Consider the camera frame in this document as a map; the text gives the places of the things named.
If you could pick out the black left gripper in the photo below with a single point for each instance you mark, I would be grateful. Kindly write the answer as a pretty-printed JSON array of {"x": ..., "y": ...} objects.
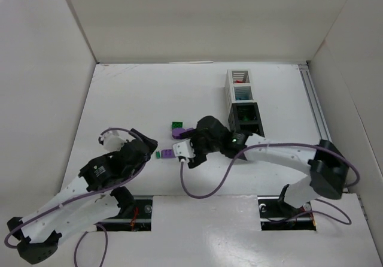
[{"x": 146, "y": 144}]

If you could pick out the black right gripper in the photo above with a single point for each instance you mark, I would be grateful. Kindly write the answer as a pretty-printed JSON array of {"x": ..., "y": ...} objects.
[{"x": 197, "y": 149}]

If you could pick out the small teal square lego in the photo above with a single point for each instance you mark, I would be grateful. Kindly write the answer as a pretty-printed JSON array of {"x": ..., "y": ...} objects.
[{"x": 243, "y": 97}]

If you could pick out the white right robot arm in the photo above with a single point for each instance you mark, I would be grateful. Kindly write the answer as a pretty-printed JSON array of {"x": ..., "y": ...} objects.
[{"x": 323, "y": 165}]

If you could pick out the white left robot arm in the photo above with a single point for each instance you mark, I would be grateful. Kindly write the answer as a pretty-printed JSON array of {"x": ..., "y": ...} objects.
[{"x": 97, "y": 193}]

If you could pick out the purple oval lego piece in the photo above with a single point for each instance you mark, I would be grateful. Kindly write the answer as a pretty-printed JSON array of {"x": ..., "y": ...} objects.
[{"x": 177, "y": 132}]

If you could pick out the dark green studded lego brick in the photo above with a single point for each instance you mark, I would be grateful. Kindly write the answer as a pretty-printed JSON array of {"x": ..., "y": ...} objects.
[{"x": 176, "y": 125}]

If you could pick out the black double-bin container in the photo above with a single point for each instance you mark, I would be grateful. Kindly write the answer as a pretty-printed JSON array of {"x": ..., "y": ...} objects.
[{"x": 251, "y": 109}]

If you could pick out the purple rounded lego brick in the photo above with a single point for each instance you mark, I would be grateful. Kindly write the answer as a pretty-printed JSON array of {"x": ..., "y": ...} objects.
[{"x": 167, "y": 154}]

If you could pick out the white double-bin container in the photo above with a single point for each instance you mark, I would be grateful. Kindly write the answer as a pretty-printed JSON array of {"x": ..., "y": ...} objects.
[{"x": 232, "y": 89}]

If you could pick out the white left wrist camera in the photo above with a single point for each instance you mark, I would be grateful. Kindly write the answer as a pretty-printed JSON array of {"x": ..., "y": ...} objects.
[{"x": 111, "y": 141}]

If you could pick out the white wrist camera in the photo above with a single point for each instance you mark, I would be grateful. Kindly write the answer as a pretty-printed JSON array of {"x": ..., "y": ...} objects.
[
  {"x": 111, "y": 141},
  {"x": 183, "y": 151}
]

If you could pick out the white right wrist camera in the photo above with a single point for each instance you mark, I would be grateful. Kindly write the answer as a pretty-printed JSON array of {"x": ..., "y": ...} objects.
[{"x": 183, "y": 151}]

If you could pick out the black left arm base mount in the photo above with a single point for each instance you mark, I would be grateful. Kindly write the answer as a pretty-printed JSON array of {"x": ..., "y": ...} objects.
[{"x": 135, "y": 213}]

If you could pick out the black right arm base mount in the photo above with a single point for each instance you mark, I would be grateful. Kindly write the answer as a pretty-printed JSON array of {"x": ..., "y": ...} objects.
[{"x": 276, "y": 215}]

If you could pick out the aluminium rail at table edge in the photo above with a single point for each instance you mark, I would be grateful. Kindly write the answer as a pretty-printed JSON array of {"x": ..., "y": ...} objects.
[{"x": 314, "y": 102}]

